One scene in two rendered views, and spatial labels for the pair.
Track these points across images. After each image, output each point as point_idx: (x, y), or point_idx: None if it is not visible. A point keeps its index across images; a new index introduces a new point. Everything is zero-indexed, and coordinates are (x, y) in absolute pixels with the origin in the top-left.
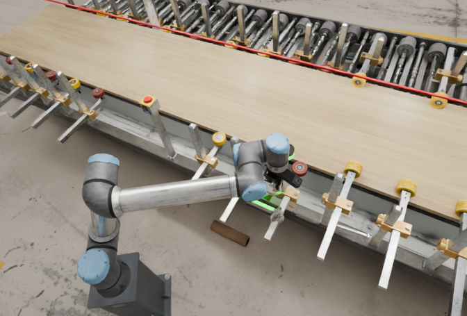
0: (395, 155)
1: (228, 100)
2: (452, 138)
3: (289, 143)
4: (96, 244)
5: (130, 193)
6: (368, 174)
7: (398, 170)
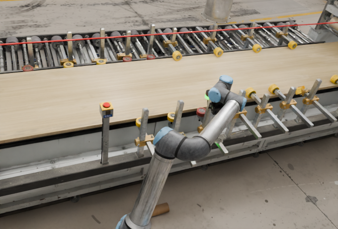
0: None
1: (117, 98)
2: (238, 66)
3: None
4: None
5: (207, 133)
6: None
7: (237, 88)
